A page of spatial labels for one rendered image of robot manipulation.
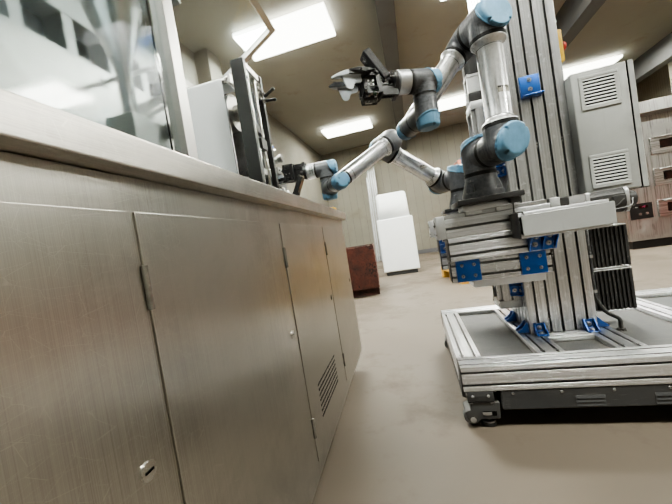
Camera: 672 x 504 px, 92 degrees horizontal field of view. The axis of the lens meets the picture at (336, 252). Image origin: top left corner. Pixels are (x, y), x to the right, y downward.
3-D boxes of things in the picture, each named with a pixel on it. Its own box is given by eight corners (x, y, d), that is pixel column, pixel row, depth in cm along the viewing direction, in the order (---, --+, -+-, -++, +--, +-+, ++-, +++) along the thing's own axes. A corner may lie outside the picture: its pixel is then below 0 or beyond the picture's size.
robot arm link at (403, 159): (457, 194, 180) (376, 146, 162) (439, 199, 194) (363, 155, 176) (463, 175, 182) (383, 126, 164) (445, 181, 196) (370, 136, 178)
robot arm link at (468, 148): (483, 174, 133) (478, 141, 132) (507, 166, 119) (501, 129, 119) (457, 178, 130) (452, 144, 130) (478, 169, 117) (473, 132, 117)
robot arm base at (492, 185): (499, 196, 131) (496, 172, 131) (510, 192, 117) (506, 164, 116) (460, 203, 135) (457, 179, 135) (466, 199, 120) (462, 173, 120)
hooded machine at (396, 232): (385, 271, 654) (374, 198, 650) (419, 267, 639) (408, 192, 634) (382, 277, 574) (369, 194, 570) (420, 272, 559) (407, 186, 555)
